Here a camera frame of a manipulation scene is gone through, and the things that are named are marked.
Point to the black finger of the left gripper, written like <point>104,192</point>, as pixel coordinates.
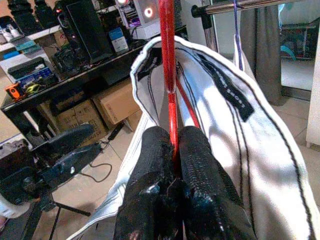
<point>75,160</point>
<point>70,137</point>

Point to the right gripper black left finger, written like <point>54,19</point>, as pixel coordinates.
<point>150,160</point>

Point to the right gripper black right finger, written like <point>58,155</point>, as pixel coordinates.
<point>200,160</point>

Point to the white garment with black piping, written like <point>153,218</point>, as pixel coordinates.
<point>262,150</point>

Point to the red clothes hanger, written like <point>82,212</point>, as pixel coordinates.
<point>168,50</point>

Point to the purple hanger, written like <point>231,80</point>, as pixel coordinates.
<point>238,45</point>

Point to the cardboard box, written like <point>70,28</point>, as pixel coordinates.
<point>117,105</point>
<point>80,117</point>

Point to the black power strip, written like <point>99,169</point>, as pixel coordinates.
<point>115,131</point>

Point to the black tripod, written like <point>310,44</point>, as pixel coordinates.
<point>72,211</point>

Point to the black desk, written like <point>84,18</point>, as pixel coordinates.
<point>75,77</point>

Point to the blue printed box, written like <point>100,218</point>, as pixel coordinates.
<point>35,76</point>

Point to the orange device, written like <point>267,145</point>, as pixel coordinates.
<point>14,91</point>

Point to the black case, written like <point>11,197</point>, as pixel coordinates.
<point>25,67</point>

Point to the white hanging cloth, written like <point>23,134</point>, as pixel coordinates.
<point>247,66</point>

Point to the black computer tower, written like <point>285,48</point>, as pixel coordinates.
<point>87,30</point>

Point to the blue and white box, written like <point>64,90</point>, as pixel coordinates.
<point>118,40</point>

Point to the grey hanging curtain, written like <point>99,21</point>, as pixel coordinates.
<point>262,50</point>

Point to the white cabinet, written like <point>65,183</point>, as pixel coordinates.
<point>314,100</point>

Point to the white computer case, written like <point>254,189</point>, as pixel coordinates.
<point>146,12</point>

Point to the chrome clothes rack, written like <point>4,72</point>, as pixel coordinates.
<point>225,8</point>

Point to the white wall shelf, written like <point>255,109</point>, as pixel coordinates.
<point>37,35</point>

